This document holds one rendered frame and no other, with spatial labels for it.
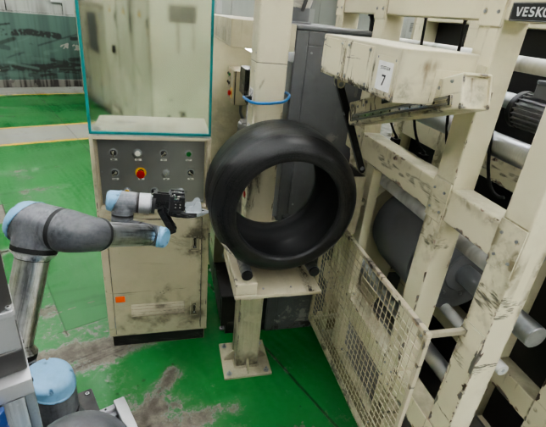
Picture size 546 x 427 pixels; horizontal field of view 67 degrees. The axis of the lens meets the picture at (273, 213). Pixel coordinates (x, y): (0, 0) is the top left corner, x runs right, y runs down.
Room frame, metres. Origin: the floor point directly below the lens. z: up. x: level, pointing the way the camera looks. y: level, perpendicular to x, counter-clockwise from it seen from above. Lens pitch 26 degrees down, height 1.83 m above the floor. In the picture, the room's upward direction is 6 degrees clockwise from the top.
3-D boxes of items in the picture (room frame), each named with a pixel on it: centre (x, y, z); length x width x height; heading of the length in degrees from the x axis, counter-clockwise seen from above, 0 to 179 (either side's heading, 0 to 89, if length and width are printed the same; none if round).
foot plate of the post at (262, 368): (1.79, 0.08, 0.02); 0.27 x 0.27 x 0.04; 16
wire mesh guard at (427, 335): (1.42, -0.39, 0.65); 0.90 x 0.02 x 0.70; 16
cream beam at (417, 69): (1.51, -0.33, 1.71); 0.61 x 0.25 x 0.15; 16
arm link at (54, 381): (0.75, 0.54, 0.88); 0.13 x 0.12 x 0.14; 77
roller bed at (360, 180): (1.86, -0.31, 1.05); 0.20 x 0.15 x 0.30; 16
